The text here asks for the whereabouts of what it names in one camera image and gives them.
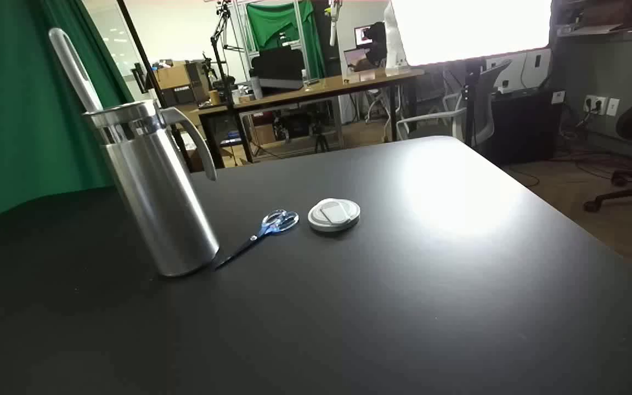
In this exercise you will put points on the white wall outlet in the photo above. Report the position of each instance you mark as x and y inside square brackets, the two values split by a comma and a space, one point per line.
[599, 105]

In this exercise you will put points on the small black tripod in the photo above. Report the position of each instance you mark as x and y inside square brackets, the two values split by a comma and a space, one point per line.
[323, 137]

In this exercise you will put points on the grey mesh office chair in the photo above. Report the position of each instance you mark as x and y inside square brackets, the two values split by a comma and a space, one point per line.
[488, 96]

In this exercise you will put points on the long wooden desk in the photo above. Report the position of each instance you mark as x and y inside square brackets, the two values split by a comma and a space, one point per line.
[329, 87]

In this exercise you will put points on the small green backdrop cloth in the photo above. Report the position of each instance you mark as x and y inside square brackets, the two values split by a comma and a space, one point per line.
[279, 24]

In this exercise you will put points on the white round flask lid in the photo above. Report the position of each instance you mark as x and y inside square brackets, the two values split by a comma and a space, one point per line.
[334, 213]

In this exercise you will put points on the cardboard boxes stack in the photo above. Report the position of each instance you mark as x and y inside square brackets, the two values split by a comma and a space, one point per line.
[176, 83]

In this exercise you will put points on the bright softbox light panel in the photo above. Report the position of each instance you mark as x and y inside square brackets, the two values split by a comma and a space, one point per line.
[471, 30]

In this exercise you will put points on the large green backdrop curtain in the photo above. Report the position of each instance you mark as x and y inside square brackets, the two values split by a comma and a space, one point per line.
[16, 110]

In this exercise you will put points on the black computer monitor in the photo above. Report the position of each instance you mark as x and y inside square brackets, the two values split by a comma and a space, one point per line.
[278, 67]

